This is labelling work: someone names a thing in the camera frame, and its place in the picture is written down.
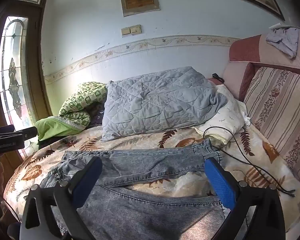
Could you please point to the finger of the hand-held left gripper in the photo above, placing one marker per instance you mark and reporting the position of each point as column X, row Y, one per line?
column 28, row 133
column 2, row 129

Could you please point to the stained glass window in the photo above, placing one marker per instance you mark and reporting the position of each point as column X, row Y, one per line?
column 13, row 80

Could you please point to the cream floral pillow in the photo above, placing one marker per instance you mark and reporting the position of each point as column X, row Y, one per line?
column 230, row 115

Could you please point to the dark cloth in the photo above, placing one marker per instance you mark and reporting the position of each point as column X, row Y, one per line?
column 97, row 115

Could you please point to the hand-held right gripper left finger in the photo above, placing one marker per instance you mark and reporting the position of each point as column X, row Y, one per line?
column 87, row 180

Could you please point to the small white cloth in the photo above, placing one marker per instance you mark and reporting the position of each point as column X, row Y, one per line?
column 246, row 120

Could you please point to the striped floral sofa cushion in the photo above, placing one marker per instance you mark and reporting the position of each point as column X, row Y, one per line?
column 277, row 110

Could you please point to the green patterned quilt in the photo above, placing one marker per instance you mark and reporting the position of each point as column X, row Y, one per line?
column 77, row 102

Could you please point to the pink padded headboard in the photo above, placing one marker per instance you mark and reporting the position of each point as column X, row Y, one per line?
column 245, row 50

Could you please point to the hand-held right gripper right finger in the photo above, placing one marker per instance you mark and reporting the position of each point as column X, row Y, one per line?
column 220, row 182

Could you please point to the beige wall light switch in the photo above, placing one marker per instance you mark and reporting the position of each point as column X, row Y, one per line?
column 131, row 30

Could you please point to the grey quilted pillow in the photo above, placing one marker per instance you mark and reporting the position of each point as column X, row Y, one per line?
column 160, row 100

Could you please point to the grey denim pants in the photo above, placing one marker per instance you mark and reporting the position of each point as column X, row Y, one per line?
column 150, row 162

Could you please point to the leaf print bed blanket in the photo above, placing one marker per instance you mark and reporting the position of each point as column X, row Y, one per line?
column 255, row 160

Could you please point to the small black object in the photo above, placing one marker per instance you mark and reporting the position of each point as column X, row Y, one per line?
column 218, row 77

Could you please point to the grey crumpled cloth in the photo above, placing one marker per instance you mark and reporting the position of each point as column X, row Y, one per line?
column 285, row 40

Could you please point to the brown wooden door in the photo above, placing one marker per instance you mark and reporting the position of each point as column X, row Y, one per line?
column 36, row 55

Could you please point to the framed wall plaque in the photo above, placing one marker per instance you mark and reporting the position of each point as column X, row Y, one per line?
column 140, row 2

